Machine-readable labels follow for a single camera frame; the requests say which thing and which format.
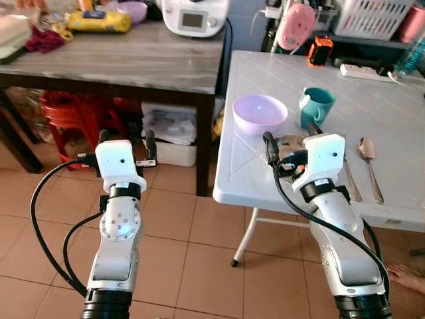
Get white storage box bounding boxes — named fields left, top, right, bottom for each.
left=141, top=101, right=199, bottom=167

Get round metal plate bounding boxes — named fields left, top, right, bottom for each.
left=274, top=133, right=314, bottom=179

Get teal mug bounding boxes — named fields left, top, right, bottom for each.
left=297, top=86, right=337, bottom=130

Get large lilac bowl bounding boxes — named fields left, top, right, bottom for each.
left=232, top=93, right=289, bottom=137

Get red plastic stool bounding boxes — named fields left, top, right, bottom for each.
left=39, top=90, right=144, bottom=168

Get metal spoon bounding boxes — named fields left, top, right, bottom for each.
left=357, top=136, right=385, bottom=205

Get metal fork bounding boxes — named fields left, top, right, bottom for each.
left=341, top=155, right=363, bottom=203

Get grey table with dark legs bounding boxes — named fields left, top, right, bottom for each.
left=0, top=20, right=234, bottom=198

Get white power strip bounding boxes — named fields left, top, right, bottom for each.
left=340, top=62, right=400, bottom=83

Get white plastic folding table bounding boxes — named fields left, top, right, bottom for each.
left=212, top=49, right=425, bottom=268

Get orange and black device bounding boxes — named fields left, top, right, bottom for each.
left=307, top=35, right=334, bottom=68

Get pink round fan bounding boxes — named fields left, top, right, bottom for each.
left=276, top=3, right=317, bottom=53

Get maroon cloth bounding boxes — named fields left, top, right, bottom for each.
left=25, top=25, right=66, bottom=54

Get yellow package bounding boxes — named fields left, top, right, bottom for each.
left=66, top=9, right=132, bottom=33

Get clear teal bottle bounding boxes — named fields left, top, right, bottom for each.
left=396, top=32, right=425, bottom=76

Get white plastic basket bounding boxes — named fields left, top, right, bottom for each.
left=335, top=0, right=416, bottom=41

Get small purple bowl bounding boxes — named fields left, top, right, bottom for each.
left=118, top=0, right=149, bottom=25

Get white kitchen appliance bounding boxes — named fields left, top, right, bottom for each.
left=161, top=0, right=230, bottom=38

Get white flat item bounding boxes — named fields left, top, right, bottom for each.
left=0, top=14, right=31, bottom=64

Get pink container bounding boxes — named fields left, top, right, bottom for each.
left=398, top=6, right=425, bottom=45

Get person's bare foot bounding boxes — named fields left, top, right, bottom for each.
left=386, top=263, right=425, bottom=294

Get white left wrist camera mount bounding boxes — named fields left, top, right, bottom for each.
left=95, top=140, right=147, bottom=194

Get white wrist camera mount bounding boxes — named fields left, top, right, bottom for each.
left=292, top=133, right=347, bottom=193
left=95, top=140, right=147, bottom=194

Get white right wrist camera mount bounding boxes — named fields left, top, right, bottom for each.
left=292, top=133, right=347, bottom=193

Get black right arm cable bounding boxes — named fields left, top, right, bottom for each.
left=271, top=162, right=391, bottom=296

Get long black left arm cable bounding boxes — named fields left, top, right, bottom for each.
left=29, top=154, right=99, bottom=296

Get short black left arm cable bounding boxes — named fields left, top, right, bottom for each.
left=62, top=207, right=107, bottom=283

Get yellow handled scissors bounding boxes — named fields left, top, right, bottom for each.
left=51, top=23, right=74, bottom=41

